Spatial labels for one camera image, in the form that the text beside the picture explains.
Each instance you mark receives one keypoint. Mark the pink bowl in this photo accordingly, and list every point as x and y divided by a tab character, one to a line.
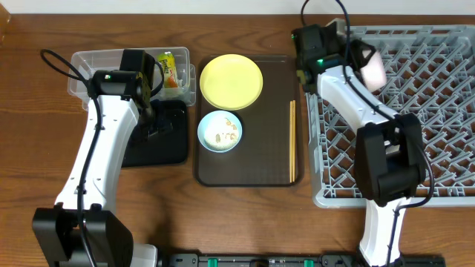
373	73

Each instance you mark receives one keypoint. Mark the green yellow snack wrapper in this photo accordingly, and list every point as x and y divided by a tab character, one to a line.
167	62

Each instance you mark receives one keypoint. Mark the grey dishwasher rack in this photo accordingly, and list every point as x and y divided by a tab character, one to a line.
430	72

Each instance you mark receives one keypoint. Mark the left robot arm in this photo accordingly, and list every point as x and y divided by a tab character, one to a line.
81	229

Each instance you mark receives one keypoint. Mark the clear plastic bin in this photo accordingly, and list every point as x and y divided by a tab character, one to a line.
88	62

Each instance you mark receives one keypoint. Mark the black rectangular tray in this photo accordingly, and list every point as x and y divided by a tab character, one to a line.
168	149

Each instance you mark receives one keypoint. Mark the light blue bowl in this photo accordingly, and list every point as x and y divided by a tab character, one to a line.
204	123

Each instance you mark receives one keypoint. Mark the yellow plate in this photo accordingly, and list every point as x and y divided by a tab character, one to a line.
231	82

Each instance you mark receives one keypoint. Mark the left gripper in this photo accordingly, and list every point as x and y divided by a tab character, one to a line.
156	126

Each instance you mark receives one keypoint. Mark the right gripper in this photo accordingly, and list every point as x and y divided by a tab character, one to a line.
355	57

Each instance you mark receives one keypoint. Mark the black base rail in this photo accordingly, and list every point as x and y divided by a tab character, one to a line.
196	260

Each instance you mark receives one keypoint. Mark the rice and nut scraps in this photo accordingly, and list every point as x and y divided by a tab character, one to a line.
221	134

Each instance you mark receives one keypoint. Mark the dark brown serving tray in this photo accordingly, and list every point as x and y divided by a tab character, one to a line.
261	158

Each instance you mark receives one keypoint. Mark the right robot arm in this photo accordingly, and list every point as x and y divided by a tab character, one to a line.
389	162

